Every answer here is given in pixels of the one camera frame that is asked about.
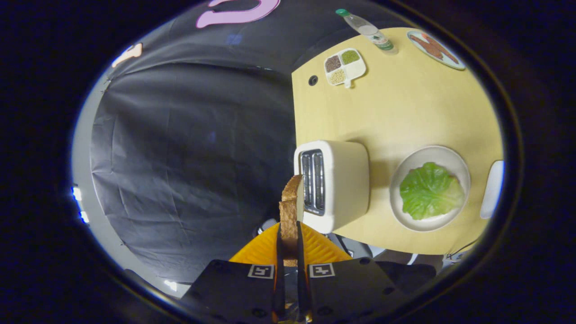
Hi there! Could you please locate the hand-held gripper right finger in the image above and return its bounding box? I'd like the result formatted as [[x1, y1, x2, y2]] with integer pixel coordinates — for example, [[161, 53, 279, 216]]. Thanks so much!
[[296, 220, 408, 324]]

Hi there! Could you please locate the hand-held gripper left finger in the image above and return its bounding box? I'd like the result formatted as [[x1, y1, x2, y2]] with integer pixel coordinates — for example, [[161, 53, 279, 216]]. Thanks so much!
[[180, 222, 287, 324]]

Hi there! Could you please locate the brown toast slice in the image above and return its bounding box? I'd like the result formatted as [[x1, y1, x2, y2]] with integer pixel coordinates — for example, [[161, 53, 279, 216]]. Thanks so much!
[[279, 174, 303, 267]]

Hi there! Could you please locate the green lettuce leaf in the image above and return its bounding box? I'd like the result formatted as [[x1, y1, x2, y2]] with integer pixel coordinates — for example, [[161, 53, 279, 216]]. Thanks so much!
[[399, 162, 465, 221]]

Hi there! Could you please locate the dark chair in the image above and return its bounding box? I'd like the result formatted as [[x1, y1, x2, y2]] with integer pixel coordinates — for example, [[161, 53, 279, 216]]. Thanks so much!
[[326, 233, 388, 261]]

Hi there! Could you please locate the cream toaster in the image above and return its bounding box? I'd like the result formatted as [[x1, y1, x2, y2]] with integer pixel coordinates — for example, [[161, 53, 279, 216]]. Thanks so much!
[[293, 139, 370, 234]]

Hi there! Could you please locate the black backdrop cloth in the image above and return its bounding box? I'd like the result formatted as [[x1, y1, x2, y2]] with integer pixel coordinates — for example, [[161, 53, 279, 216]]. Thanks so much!
[[90, 0, 405, 284]]

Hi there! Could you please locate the cream round plate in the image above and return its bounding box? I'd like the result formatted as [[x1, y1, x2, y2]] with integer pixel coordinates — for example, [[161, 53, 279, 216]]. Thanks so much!
[[389, 145, 471, 233]]

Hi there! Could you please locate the white square plate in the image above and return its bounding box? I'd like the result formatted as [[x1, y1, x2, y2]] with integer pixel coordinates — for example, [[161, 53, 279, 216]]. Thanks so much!
[[479, 160, 505, 220]]

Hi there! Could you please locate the white divided seasoning tray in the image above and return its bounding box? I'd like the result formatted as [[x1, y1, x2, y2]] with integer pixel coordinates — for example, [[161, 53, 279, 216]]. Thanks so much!
[[324, 48, 367, 89]]

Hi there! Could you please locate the clear plastic water bottle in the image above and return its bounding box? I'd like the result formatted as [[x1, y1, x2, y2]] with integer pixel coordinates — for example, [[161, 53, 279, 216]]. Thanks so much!
[[335, 8, 399, 55]]

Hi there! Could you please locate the light blue round plate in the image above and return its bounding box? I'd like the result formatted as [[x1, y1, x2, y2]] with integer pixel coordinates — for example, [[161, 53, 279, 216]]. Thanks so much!
[[407, 29, 467, 71]]

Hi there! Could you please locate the brown meat piece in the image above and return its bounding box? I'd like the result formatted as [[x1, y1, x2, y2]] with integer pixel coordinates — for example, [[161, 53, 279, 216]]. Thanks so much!
[[409, 34, 444, 60], [421, 32, 460, 65]]

